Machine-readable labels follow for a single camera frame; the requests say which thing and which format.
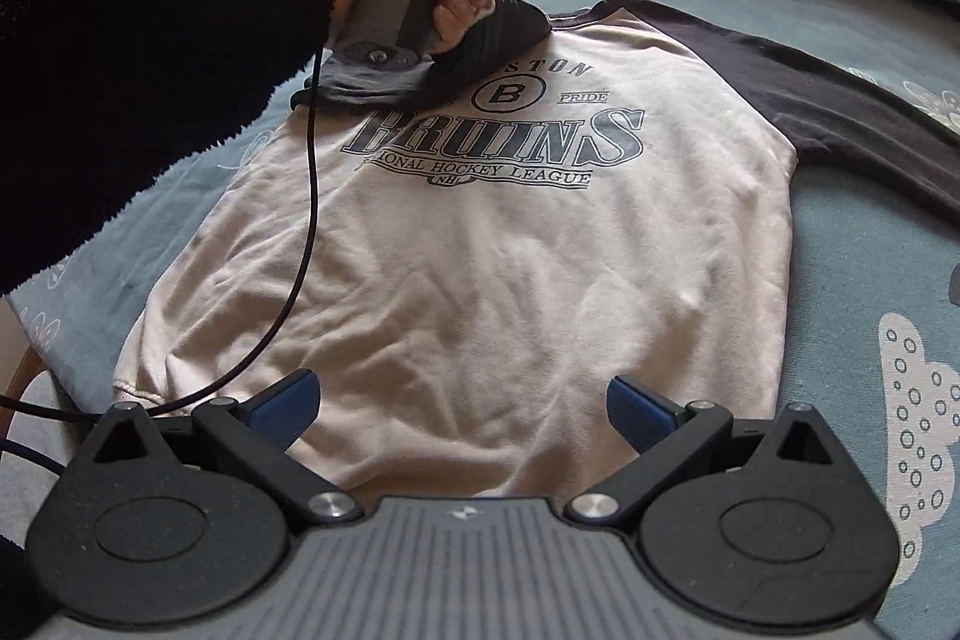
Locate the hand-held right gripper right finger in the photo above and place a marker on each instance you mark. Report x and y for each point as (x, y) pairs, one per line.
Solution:
(634, 411)

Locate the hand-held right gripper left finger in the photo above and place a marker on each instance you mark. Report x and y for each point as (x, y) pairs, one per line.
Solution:
(289, 404)

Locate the beige sweatshirt with dark sleeves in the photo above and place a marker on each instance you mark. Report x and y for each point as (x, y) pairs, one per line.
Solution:
(487, 280)

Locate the person's left forearm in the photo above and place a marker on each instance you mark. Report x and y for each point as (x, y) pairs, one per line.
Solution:
(150, 85)

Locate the bed with blue floral sheet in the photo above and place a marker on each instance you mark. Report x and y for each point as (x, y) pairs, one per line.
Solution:
(847, 280)

